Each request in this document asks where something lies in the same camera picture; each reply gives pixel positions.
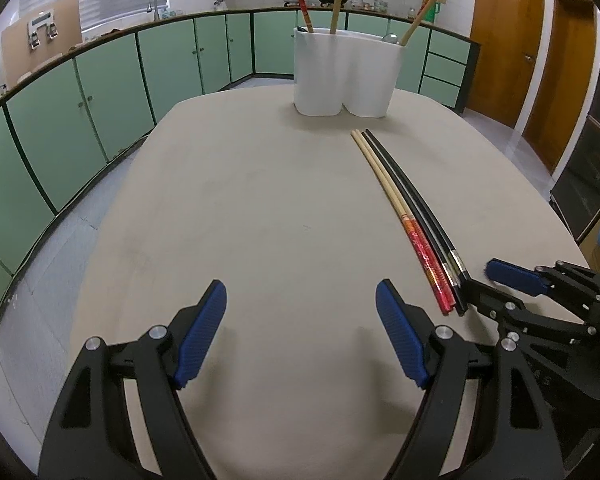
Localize cardboard box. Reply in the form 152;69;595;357
1;0;83;86

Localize white two-compartment utensil holder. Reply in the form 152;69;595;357
293;27;407;120

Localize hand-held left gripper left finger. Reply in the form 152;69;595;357
39;280;228;480

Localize wooden door with handle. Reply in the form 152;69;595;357
466;0;546;128

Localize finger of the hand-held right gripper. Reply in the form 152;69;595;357
485;258;600;306
461;279;597;342

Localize plain wooden door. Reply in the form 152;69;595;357
522;0;596;176

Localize black chopstick silver band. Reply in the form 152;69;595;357
366;130;473;286
361;131;467;317

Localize group of glass jars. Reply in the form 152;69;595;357
350;0;417;17

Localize green base cabinets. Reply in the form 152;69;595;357
0;8;481;338

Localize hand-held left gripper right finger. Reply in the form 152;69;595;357
375;280;566;480

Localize white water purifier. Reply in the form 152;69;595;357
27;10;60;50

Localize black oven cabinet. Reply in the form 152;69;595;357
550;52;600;247

